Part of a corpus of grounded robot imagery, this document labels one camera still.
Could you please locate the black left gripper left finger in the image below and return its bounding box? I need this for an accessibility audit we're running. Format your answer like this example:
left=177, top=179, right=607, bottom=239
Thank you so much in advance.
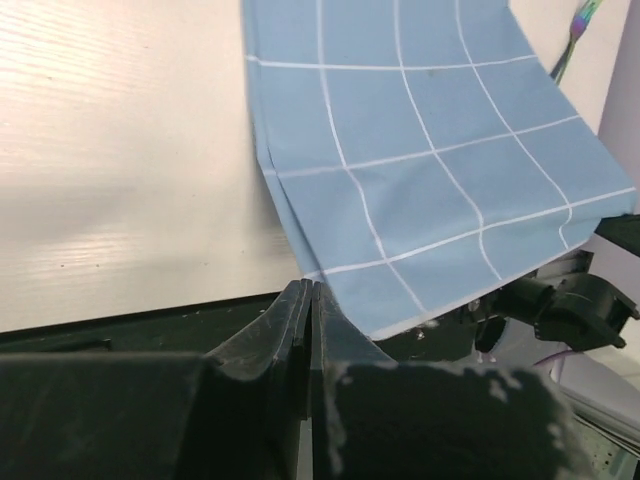
left=1, top=280, right=313, bottom=479

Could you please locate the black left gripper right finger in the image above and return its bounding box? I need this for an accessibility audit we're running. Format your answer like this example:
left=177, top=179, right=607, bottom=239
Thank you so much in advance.
left=310, top=283, right=595, bottom=479

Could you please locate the blue grid placemat cloth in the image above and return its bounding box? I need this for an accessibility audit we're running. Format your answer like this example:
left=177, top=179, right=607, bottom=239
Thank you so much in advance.
left=243, top=1, right=637, bottom=340

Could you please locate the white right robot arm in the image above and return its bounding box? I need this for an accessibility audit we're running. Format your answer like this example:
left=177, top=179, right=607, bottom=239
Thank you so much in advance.
left=454, top=248, right=639, bottom=353

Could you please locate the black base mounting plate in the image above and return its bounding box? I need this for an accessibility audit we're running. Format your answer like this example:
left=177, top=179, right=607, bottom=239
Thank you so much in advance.
left=1, top=293, right=477, bottom=361

